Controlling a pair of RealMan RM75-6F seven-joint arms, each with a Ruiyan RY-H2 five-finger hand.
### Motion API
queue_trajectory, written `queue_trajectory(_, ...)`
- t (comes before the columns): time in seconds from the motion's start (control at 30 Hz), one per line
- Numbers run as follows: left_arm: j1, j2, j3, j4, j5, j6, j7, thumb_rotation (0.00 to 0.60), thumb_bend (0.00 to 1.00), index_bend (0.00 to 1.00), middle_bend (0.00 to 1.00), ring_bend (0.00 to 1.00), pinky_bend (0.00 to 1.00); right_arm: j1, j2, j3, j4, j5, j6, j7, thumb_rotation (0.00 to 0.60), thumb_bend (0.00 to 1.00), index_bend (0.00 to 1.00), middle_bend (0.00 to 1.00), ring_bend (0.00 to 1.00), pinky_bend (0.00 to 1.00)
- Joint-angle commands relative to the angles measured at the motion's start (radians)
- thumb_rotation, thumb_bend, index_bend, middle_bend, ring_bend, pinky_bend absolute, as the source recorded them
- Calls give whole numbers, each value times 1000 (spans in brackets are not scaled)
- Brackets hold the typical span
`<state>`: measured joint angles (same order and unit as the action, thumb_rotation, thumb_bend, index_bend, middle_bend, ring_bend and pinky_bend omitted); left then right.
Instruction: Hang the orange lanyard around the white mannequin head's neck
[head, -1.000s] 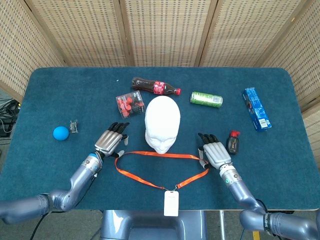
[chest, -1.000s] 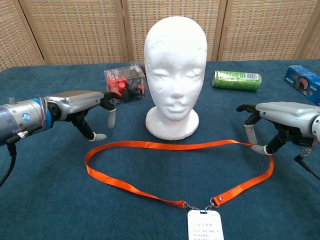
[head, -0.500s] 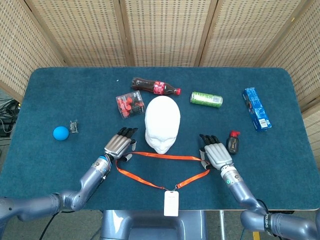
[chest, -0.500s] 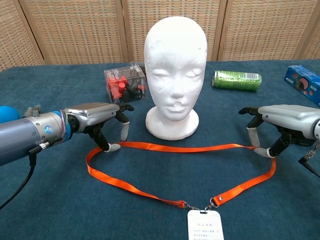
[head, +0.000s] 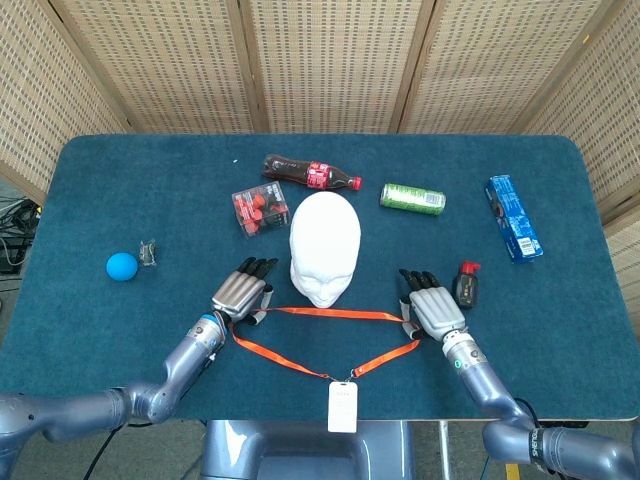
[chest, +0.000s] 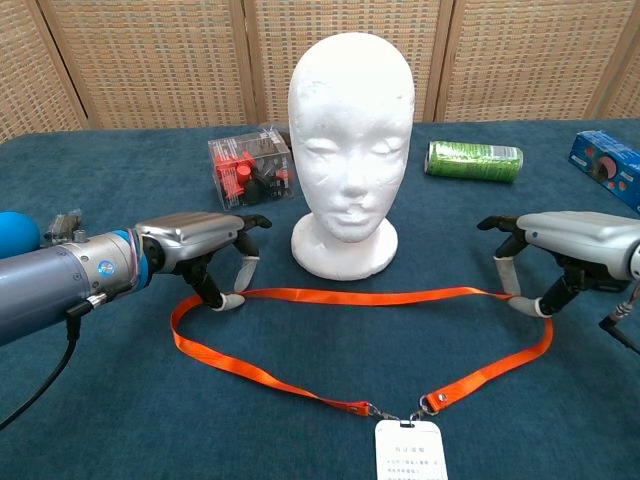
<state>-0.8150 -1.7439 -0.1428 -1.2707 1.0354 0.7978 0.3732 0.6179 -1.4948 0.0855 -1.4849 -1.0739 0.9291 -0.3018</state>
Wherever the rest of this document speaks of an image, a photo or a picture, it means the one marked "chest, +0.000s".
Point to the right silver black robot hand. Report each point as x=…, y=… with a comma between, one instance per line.
x=580, y=240

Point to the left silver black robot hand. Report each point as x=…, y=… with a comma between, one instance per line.
x=195, y=235

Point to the white badge card holder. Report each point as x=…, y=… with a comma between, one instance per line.
x=410, y=450

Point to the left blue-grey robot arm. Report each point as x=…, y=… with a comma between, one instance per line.
x=50, y=285

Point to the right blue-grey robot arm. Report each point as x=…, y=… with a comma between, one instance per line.
x=637, y=260

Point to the white foam mannequin head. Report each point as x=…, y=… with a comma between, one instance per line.
x=350, y=150

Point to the clear box red black pieces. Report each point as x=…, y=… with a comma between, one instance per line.
x=245, y=175

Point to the blue cookie box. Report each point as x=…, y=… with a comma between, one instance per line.
x=612, y=167

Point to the green drink can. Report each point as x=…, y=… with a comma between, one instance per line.
x=470, y=161

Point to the woven wood screen panel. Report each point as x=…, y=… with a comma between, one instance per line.
x=530, y=60
x=30, y=75
x=625, y=85
x=345, y=17
x=150, y=60

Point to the blue ball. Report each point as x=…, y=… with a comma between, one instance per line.
x=17, y=232

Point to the blue felt table cover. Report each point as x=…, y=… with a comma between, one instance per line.
x=200, y=425

